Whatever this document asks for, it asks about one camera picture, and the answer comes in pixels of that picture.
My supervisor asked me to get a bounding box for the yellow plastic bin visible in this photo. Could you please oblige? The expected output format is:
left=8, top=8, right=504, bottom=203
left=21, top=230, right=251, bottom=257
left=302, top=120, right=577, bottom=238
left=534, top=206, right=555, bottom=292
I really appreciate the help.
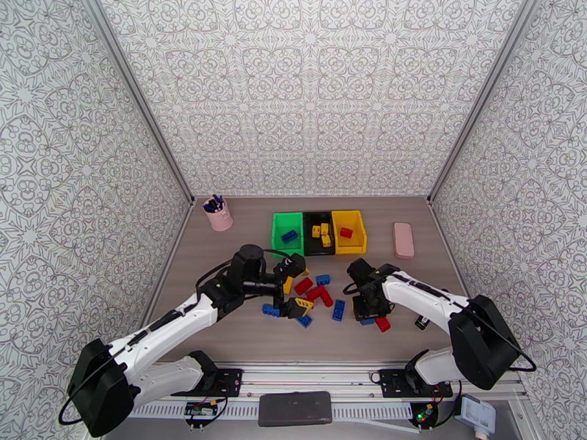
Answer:
left=331, top=210, right=368, bottom=255

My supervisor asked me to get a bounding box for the aluminium mounting rail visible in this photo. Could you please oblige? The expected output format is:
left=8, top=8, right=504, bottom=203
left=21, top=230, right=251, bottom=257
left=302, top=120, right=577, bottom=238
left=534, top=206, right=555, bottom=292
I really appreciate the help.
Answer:
left=137, top=360, right=528, bottom=393

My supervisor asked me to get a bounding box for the green circuit board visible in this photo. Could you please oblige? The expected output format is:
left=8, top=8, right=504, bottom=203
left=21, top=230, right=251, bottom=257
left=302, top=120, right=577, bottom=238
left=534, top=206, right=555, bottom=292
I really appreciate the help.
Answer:
left=184, top=399, right=217, bottom=419

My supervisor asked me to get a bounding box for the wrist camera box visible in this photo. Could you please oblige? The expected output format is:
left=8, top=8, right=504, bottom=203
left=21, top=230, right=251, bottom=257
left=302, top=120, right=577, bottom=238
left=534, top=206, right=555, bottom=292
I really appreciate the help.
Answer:
left=274, top=253, right=298, bottom=282
left=346, top=257, right=375, bottom=288

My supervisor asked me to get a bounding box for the white box device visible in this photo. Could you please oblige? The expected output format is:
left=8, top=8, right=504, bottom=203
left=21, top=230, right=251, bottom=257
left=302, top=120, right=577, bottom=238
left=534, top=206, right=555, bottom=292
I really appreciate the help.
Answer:
left=459, top=394, right=497, bottom=439

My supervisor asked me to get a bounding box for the pink pen cup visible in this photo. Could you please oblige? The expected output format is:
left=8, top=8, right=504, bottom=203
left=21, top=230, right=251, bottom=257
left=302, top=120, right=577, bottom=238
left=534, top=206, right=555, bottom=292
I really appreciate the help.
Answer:
left=203, top=200, right=234, bottom=232

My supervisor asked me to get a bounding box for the aluminium frame post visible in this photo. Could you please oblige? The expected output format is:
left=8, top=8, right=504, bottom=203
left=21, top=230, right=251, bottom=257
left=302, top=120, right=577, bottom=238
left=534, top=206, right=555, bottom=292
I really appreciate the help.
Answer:
left=80, top=0, right=196, bottom=206
left=426, top=0, right=534, bottom=206

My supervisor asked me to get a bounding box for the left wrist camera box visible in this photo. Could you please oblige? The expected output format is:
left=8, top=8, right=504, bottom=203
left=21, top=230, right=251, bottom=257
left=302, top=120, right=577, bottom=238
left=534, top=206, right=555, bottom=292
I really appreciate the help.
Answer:
left=274, top=253, right=298, bottom=282

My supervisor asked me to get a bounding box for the white slotted cable duct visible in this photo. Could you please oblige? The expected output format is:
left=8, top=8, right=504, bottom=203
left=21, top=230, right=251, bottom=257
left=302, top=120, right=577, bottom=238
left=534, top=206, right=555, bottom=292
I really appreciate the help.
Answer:
left=130, top=403, right=416, bottom=422

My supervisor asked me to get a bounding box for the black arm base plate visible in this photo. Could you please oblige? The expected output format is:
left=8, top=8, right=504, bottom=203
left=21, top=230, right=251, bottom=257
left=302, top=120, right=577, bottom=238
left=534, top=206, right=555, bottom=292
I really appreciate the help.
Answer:
left=382, top=367, right=453, bottom=399
left=183, top=367, right=244, bottom=398

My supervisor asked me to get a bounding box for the black plastic bin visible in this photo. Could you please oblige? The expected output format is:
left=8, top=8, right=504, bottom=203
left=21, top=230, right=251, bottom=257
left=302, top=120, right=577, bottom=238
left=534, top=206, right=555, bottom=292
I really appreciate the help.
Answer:
left=302, top=211, right=336, bottom=257

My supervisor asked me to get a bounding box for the aluminium table edge rail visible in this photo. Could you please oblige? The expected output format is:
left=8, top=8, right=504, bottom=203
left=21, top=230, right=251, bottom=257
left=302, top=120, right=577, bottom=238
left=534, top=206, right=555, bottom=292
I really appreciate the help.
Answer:
left=137, top=200, right=196, bottom=330
left=429, top=200, right=473, bottom=307

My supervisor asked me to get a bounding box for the black rectangular pad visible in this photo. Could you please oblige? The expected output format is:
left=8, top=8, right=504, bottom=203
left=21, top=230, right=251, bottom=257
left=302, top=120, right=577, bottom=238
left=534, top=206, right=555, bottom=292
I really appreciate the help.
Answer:
left=258, top=391, right=333, bottom=428

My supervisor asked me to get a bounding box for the pink flat case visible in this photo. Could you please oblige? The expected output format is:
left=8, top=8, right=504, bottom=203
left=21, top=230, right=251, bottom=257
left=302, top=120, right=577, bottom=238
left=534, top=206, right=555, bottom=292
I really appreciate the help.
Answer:
left=393, top=221, right=415, bottom=260

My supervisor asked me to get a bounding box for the round black board green light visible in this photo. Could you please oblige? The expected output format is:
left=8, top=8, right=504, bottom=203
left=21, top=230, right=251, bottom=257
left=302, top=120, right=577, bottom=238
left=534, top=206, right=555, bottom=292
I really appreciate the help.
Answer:
left=409, top=403, right=440, bottom=429

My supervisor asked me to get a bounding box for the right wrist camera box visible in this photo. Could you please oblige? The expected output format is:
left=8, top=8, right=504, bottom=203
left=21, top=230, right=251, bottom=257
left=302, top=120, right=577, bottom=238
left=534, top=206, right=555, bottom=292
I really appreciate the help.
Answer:
left=346, top=257, right=375, bottom=288

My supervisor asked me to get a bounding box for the green plastic bin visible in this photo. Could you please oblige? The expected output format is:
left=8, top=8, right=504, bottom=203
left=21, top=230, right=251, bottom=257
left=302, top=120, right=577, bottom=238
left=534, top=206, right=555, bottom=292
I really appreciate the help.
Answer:
left=272, top=212, right=305, bottom=257

